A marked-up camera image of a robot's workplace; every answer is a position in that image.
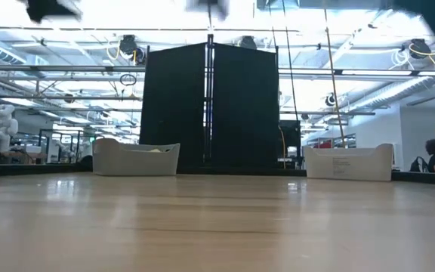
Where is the grey plastic bin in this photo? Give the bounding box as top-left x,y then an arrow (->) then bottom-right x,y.
91,138 -> 181,177

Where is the black folding partition screen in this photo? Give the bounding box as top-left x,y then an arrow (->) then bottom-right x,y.
138,34 -> 281,167

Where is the white humanoid robot figure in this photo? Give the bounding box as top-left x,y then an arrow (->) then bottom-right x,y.
0,104 -> 19,153

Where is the white plastic bin with label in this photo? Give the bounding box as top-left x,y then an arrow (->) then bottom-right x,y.
302,143 -> 394,182

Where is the black hanging cable ring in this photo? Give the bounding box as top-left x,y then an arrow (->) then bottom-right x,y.
119,73 -> 137,87

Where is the yellow hanging cable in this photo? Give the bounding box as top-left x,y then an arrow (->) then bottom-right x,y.
322,0 -> 347,147

